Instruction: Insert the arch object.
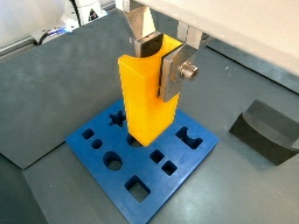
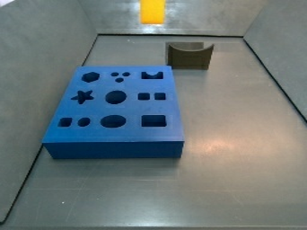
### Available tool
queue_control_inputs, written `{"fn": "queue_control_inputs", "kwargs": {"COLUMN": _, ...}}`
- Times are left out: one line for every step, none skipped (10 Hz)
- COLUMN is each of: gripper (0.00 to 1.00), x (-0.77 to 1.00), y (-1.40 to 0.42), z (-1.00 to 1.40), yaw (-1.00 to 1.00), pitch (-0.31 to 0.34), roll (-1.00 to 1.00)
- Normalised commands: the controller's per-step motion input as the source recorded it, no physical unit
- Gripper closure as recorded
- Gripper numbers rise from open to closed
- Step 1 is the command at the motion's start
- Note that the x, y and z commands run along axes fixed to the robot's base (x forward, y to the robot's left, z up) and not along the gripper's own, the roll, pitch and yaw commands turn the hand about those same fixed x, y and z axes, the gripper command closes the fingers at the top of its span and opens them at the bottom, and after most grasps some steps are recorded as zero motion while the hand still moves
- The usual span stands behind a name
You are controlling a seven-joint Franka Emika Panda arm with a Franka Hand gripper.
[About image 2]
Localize blue foam shape-sorter block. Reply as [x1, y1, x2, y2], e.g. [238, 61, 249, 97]
[43, 66, 185, 159]

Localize yellow arch object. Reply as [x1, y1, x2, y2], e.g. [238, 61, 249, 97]
[141, 0, 166, 24]

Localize black arch holder stand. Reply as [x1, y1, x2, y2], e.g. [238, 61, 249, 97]
[166, 42, 216, 70]

